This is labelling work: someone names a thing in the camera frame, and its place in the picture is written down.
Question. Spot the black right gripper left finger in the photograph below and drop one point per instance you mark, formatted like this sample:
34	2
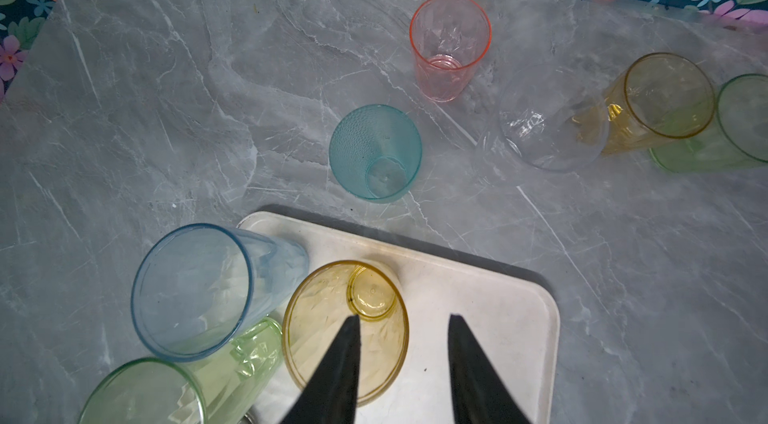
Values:
331	394

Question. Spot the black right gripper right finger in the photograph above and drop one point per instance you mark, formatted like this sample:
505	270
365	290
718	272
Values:
478	394

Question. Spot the clear short plastic cup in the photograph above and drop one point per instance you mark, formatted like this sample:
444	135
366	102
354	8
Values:
546	118

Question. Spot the blue tall plastic tumbler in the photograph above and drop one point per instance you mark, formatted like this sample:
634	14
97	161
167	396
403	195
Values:
204	284

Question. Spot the teal textured plastic cup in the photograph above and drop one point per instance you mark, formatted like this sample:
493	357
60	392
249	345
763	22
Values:
375	153

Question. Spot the pink short plastic cup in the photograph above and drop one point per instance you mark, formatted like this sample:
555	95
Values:
449	38

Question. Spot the green tall plastic tumbler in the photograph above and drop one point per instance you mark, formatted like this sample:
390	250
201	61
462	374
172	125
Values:
217	389

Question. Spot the light green short plastic cup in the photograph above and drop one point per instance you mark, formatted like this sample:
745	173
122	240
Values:
736	137

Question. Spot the amber short plastic cup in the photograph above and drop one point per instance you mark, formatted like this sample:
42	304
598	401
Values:
661	98

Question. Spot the yellow tall plastic tumbler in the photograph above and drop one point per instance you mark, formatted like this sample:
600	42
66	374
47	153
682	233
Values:
316	311

